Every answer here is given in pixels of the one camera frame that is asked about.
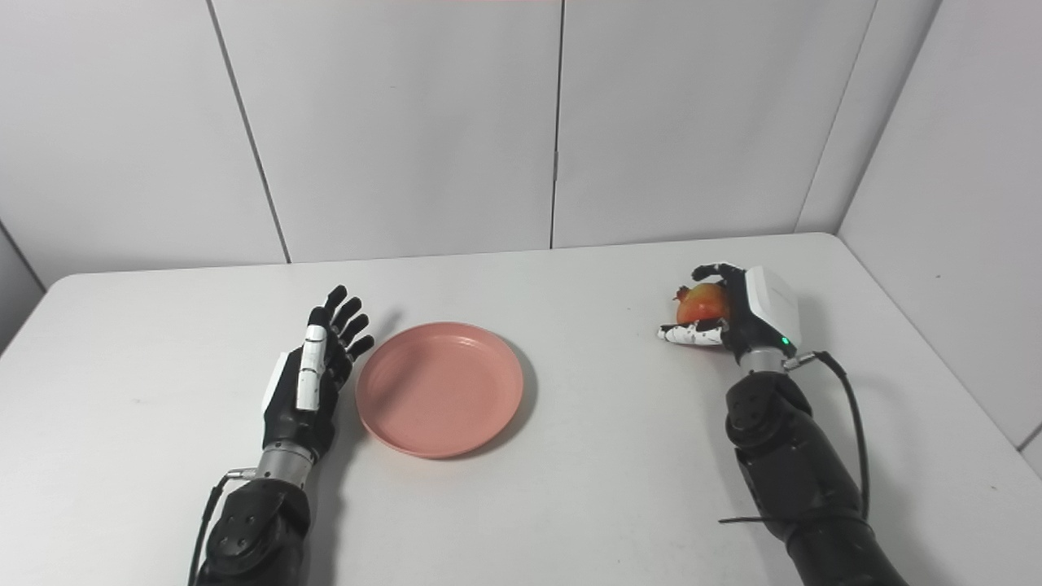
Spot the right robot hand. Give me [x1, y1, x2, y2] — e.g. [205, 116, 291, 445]
[658, 262, 803, 365]

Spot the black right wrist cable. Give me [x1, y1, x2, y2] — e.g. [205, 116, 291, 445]
[718, 350, 872, 526]

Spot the red yellow pomegranate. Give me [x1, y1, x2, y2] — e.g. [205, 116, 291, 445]
[675, 283, 731, 326]

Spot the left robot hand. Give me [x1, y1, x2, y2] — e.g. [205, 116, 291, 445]
[260, 285, 376, 463]

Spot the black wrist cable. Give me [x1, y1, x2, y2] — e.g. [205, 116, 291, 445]
[718, 350, 872, 526]
[187, 468, 260, 586]

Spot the pink plate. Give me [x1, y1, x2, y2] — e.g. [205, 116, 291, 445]
[356, 322, 525, 459]

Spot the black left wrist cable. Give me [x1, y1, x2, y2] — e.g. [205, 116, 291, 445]
[187, 468, 260, 586]

